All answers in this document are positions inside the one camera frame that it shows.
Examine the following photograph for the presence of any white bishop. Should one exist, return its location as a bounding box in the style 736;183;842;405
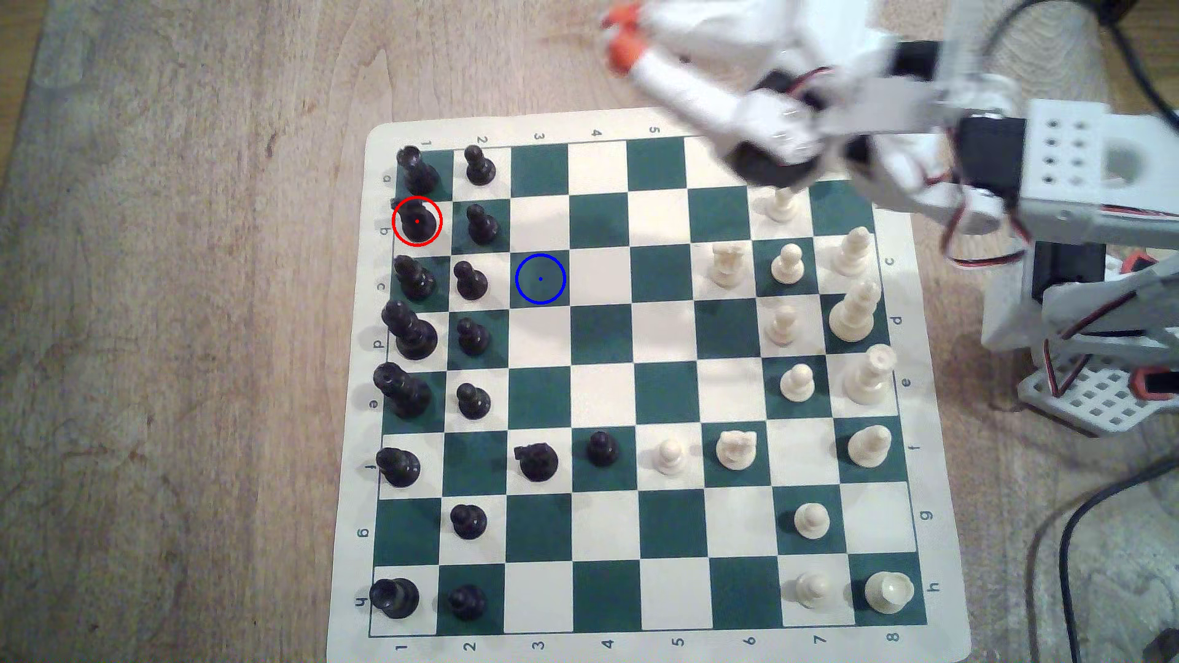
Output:
846;424;893;468
831;227;874;277

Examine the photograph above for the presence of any white perforated base plate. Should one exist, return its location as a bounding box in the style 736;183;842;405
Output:
1018;354;1179;436

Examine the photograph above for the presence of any black bishop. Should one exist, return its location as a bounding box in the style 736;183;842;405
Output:
393;255;437;301
376;448;422;488

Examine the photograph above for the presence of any black rook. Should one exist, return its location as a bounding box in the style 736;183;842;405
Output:
396;145;440;195
369;577;421;620

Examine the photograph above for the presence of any black knight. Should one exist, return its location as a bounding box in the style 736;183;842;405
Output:
396;198;440;245
514;443;559;483

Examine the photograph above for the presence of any black queen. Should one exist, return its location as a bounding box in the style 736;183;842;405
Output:
381;300;440;361

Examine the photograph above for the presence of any black camera cable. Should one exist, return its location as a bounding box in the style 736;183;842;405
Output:
975;0;1179;130

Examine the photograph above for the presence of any white knight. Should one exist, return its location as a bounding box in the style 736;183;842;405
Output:
715;430;759;471
708;242;746;289

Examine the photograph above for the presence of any black power cable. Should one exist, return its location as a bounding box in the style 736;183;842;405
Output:
1057;456;1179;663

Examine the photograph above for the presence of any white queen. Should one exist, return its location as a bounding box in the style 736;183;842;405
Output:
828;279;882;343

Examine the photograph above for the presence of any white king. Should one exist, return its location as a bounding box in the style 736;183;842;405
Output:
842;343;898;406

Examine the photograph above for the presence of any white rook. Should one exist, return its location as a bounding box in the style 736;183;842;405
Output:
864;571;915;616

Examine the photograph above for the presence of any black king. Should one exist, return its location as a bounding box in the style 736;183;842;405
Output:
372;362;432;420

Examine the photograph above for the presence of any red black base servo wire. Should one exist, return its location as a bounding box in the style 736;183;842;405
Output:
1041;336;1092;401

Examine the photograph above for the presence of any green and cream chess mat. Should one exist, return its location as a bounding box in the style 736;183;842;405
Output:
324;109;973;663

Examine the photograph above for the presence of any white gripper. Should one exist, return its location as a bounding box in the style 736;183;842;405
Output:
601;0;887;191

